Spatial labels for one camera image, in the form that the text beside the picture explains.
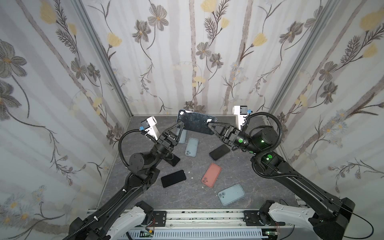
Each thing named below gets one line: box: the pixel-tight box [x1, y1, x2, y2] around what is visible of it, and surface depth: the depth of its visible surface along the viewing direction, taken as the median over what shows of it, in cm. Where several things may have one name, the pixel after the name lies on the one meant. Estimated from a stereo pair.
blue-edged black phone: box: [209, 144, 231, 161], surface depth 100 cm
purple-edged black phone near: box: [161, 170, 187, 188], surface depth 90 cm
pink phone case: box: [201, 163, 222, 188], surface depth 92 cm
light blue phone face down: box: [217, 183, 246, 206], surface depth 84 cm
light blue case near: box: [185, 137, 199, 157], surface depth 104 cm
